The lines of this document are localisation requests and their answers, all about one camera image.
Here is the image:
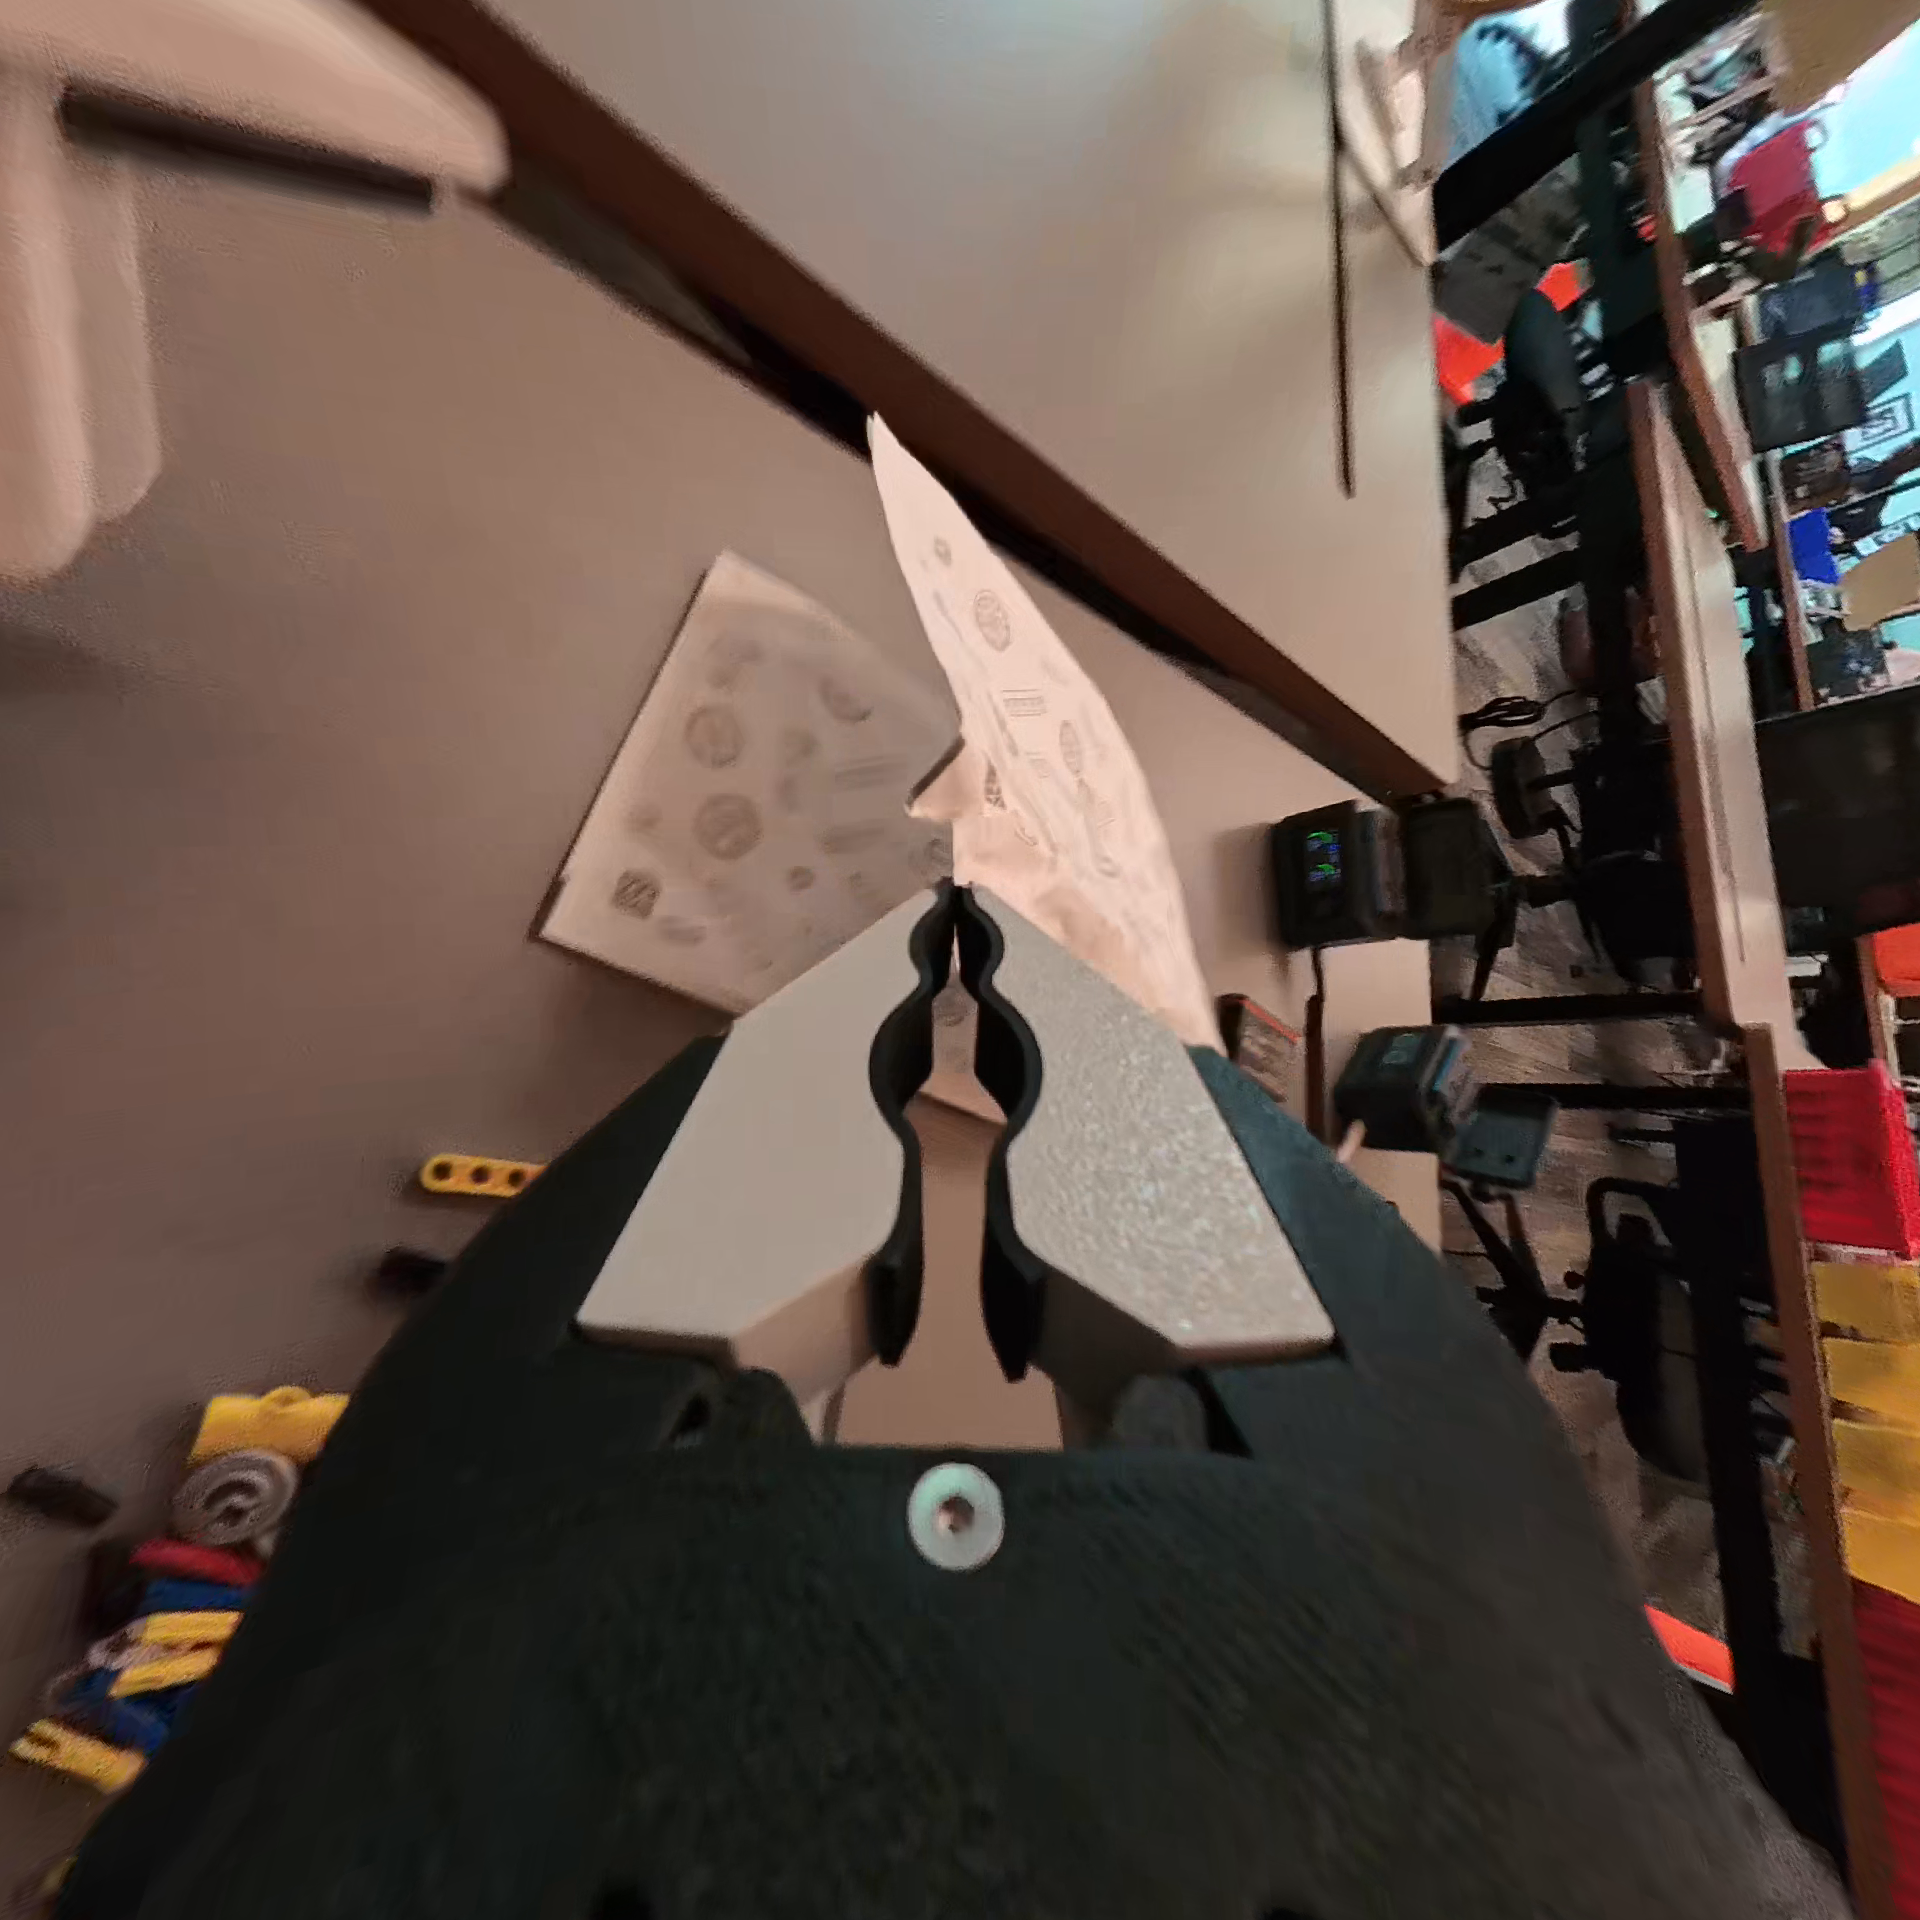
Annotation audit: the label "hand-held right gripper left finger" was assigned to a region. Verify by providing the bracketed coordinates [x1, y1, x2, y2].
[574, 883, 965, 1378]

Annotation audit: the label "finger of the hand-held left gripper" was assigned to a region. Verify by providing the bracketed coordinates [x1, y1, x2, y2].
[0, 0, 515, 217]

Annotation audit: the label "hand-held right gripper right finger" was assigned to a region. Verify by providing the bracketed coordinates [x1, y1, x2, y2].
[964, 886, 1340, 1378]

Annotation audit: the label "large printed paper lego bag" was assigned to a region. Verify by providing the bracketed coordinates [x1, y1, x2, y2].
[532, 549, 975, 1119]
[866, 412, 1229, 1055]

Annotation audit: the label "pile of small lego pieces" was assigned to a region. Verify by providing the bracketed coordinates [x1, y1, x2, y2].
[0, 1149, 548, 1802]

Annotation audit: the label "small black battery charger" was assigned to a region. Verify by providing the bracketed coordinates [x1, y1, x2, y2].
[1331, 1023, 1558, 1190]

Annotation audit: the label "black battery charger case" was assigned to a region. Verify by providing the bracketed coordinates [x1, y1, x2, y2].
[1271, 796, 1515, 953]

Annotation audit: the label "red storage bin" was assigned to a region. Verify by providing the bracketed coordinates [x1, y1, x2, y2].
[1783, 1062, 1920, 1266]
[1849, 1576, 1920, 1920]

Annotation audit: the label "yellow storage bin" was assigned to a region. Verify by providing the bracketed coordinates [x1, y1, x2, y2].
[1809, 1260, 1920, 1346]
[1834, 1504, 1920, 1611]
[1824, 1416, 1920, 1511]
[1815, 1340, 1920, 1432]

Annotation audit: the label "black camera battery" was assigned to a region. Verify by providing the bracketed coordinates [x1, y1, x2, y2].
[1216, 990, 1306, 1109]

